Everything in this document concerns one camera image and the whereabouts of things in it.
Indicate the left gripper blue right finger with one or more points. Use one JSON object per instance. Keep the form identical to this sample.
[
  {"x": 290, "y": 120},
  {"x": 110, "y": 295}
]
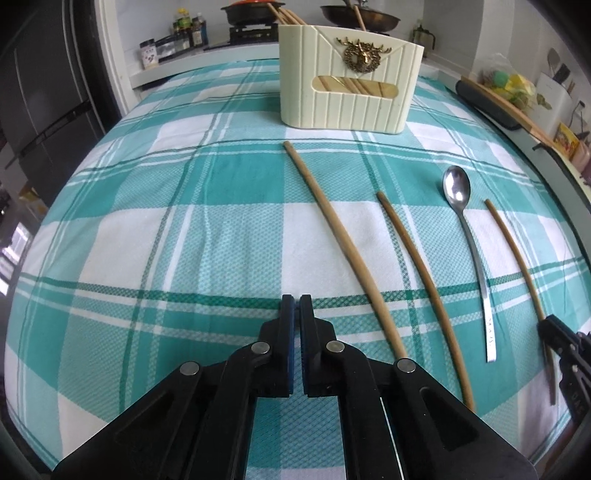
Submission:
[{"x": 316, "y": 333}]

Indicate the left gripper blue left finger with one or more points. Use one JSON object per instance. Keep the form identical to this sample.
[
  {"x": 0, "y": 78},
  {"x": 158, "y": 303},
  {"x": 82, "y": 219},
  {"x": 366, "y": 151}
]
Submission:
[{"x": 275, "y": 372}]

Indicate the metal spoon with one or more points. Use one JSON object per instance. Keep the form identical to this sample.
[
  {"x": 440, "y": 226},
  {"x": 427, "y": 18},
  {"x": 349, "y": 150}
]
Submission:
[{"x": 457, "y": 192}]

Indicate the teal white plaid tablecloth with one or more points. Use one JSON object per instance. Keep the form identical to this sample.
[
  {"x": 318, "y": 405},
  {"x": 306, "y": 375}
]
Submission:
[{"x": 178, "y": 234}]

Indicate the wooden cutting board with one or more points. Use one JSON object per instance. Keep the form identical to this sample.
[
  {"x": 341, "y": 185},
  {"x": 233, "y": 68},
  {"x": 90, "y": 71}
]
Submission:
[{"x": 527, "y": 124}]

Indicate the white knife block holder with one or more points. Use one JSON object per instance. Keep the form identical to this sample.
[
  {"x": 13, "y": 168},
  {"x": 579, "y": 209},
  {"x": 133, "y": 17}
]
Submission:
[{"x": 552, "y": 107}]

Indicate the black tray under board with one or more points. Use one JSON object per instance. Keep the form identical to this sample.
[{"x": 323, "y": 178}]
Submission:
[{"x": 473, "y": 97}]

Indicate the cream utensil holder box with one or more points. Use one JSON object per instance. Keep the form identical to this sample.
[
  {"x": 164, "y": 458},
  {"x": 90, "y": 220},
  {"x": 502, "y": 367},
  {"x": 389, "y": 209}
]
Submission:
[{"x": 344, "y": 79}]

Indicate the bag of sponges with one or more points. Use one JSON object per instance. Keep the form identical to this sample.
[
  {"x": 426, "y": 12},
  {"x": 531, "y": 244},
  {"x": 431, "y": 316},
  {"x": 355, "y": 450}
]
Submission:
[{"x": 498, "y": 75}]

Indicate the spice jar rack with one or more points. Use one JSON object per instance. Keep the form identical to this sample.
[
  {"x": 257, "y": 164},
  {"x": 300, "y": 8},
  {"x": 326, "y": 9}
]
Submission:
[{"x": 154, "y": 52}]

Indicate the dark glass kettle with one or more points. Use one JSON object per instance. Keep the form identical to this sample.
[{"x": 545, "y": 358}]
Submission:
[{"x": 423, "y": 37}]

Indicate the chopstick in holder right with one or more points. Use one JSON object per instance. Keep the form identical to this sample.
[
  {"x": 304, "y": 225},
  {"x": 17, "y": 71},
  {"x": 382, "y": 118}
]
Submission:
[{"x": 359, "y": 17}]

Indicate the chopstick in holder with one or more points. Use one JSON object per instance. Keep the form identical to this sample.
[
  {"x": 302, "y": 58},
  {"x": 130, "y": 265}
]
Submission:
[
  {"x": 359, "y": 17},
  {"x": 285, "y": 16}
]

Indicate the dark soy sauce bottle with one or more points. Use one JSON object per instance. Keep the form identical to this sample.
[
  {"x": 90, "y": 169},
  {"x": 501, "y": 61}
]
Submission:
[{"x": 199, "y": 33}]

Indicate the wok with glass lid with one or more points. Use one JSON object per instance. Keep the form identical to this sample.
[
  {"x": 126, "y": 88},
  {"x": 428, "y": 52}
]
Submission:
[{"x": 354, "y": 16}]

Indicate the chopstick in holder left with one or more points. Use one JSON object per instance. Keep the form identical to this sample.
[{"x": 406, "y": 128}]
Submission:
[{"x": 285, "y": 16}]

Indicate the dark grey refrigerator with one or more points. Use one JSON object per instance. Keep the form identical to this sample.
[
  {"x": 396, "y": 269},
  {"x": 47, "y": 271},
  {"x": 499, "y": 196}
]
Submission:
[{"x": 56, "y": 98}]

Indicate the yellow green sauce bottle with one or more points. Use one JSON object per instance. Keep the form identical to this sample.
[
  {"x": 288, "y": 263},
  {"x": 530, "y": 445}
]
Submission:
[{"x": 183, "y": 26}]

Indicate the black pot orange lid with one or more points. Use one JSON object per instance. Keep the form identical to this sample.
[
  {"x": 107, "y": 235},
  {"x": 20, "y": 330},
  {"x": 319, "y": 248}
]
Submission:
[{"x": 248, "y": 13}]

